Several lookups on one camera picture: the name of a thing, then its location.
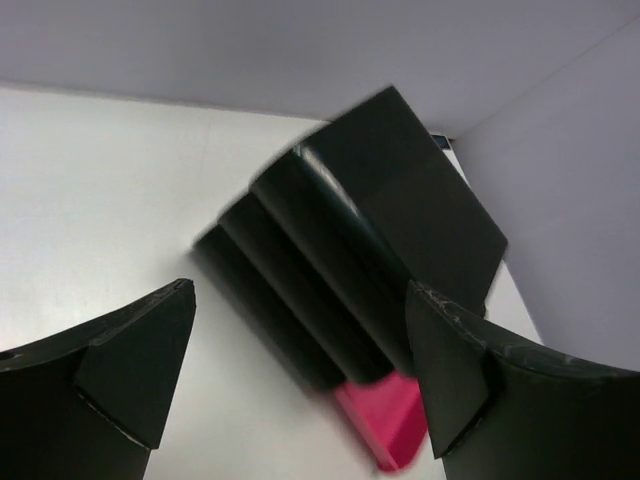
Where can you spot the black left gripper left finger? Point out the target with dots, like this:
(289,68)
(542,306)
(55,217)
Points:
(92,401)

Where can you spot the blue label sticker right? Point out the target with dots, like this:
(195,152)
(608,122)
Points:
(442,141)

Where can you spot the black drawer cabinet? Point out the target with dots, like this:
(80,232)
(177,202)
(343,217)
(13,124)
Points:
(325,240)

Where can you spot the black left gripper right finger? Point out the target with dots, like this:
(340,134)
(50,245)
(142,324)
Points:
(500,406)

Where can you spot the pink bottom drawer black knob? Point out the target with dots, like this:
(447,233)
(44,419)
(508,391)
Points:
(389,417)

